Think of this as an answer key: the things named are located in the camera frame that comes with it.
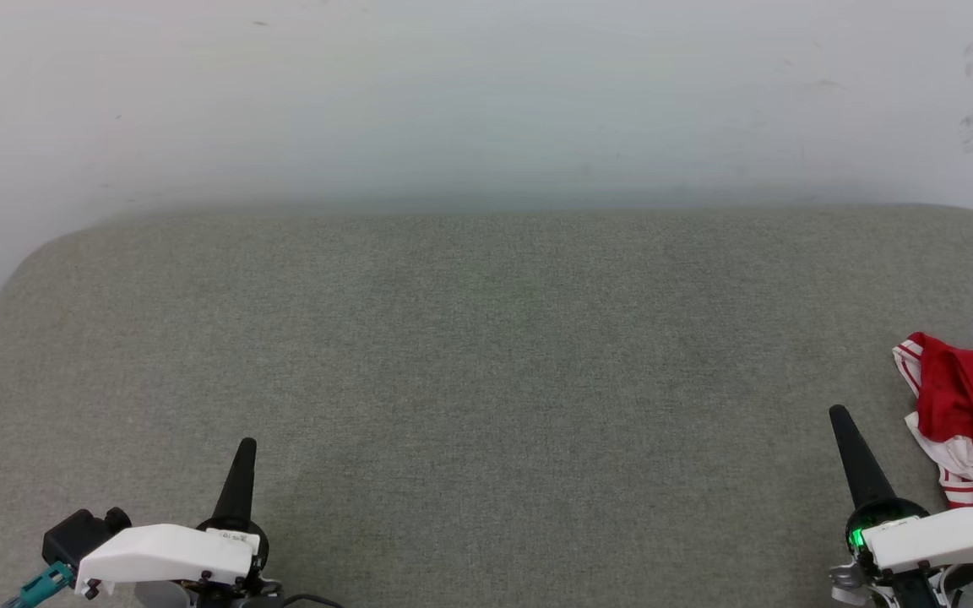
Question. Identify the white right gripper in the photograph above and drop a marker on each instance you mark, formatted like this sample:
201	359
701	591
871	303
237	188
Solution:
951	536

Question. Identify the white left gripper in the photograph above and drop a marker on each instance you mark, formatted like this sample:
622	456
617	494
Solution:
165	553

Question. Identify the red basketball jersey white trim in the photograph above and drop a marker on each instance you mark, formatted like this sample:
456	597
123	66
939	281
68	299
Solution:
972	397

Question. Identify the grey fabric sofa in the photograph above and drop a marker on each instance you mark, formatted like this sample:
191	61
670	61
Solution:
495	380

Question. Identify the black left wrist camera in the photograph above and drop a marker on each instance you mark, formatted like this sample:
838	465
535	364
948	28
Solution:
77	534

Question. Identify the teal left camera connector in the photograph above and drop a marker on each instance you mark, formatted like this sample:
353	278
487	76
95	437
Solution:
43	584

